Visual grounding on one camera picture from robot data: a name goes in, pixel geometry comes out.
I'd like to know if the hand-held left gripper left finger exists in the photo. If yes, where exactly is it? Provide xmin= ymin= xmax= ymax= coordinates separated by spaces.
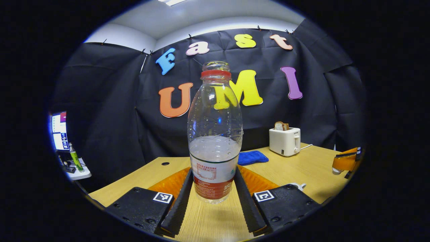
xmin=105 ymin=167 xmax=194 ymax=237

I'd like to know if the black backdrop cloth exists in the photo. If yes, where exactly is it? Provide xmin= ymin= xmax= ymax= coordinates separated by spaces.
xmin=50 ymin=18 xmax=367 ymax=194

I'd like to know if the white toaster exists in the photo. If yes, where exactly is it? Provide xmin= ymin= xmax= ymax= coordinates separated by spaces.
xmin=269 ymin=127 xmax=301 ymax=157

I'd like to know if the white side table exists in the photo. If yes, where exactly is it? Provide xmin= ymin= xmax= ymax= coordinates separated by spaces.
xmin=62 ymin=158 xmax=92 ymax=181

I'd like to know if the blue towel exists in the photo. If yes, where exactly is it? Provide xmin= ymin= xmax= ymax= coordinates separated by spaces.
xmin=238 ymin=151 xmax=269 ymax=166

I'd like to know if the computer monitor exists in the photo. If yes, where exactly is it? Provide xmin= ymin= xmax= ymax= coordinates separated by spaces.
xmin=50 ymin=112 xmax=70 ymax=152

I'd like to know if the clear plastic water bottle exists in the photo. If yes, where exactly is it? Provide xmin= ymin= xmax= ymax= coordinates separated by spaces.
xmin=187 ymin=61 xmax=243 ymax=204

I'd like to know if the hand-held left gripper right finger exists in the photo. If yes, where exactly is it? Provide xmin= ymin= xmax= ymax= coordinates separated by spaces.
xmin=234 ymin=165 xmax=321 ymax=236

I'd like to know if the green bottle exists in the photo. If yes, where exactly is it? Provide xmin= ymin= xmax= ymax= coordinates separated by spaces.
xmin=69 ymin=143 xmax=84 ymax=172

